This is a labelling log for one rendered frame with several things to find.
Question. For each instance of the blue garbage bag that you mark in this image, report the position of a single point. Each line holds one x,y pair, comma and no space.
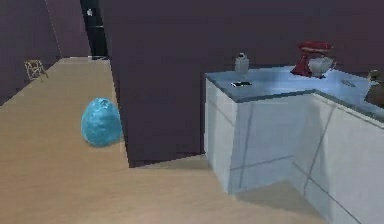
101,123

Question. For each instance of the red stand mixer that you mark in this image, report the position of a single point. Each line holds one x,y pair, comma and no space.
310,60

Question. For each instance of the grey soap bottle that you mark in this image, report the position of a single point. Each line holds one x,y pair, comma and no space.
241,63

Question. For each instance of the brown pot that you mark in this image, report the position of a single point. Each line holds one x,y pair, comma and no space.
376,91

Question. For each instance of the silver flat utensil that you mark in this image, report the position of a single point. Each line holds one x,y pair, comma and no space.
348,83

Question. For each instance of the white kitchen counter cabinet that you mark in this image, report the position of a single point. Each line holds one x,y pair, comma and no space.
283,140

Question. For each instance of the black cell phone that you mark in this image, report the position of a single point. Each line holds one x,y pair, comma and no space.
241,84

